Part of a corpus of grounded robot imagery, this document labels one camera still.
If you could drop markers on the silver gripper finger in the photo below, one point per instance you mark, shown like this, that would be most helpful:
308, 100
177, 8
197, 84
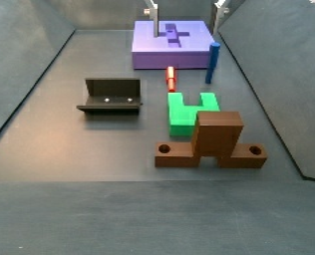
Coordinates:
220, 10
152, 12

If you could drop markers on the green U-shaped block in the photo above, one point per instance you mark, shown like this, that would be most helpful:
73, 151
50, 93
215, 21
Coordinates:
181, 114

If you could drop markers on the purple board with cross slot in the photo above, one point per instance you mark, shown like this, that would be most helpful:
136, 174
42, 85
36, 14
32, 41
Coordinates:
181, 45

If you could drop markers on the blue cylindrical peg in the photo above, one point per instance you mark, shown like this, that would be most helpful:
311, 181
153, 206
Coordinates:
212, 61

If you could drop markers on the red cylindrical peg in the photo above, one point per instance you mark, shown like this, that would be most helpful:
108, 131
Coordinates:
171, 79

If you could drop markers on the brown T-shaped block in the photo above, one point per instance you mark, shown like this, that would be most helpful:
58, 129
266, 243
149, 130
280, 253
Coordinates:
215, 139

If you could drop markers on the black angle bracket fixture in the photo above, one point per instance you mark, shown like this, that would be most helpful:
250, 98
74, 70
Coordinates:
113, 95

